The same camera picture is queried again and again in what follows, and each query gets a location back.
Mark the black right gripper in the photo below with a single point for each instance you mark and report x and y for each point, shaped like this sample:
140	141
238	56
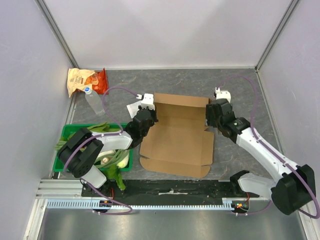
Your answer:
216	114

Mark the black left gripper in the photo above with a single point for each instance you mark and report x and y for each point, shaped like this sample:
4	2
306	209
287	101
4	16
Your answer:
153	112

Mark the white paper packet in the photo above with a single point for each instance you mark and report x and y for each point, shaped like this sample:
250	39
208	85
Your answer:
133	108

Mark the brown cardboard box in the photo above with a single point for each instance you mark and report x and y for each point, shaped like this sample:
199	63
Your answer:
179	143

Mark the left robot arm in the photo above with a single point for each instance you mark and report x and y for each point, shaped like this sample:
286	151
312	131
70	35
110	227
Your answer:
79	153

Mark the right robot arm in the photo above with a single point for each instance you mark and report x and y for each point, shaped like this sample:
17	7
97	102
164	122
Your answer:
290	186

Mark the white green bok choy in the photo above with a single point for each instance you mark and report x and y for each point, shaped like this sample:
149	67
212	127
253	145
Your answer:
122	162

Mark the clear plastic water bottle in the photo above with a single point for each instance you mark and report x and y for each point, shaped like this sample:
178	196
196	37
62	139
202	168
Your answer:
94	101

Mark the red chip bag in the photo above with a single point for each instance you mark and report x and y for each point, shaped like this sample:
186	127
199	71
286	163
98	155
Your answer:
98	82

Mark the green leafy lettuce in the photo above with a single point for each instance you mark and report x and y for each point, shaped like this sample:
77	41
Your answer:
114	173

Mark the beige chip bag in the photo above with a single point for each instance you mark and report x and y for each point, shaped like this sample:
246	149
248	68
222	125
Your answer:
78	80

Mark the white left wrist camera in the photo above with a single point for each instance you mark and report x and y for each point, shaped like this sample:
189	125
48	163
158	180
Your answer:
147	101

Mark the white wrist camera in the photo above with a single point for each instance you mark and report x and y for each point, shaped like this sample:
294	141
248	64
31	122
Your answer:
222	94
147	101

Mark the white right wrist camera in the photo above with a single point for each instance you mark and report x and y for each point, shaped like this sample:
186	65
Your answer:
222	94

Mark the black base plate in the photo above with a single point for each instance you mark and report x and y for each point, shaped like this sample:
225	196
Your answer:
173	192

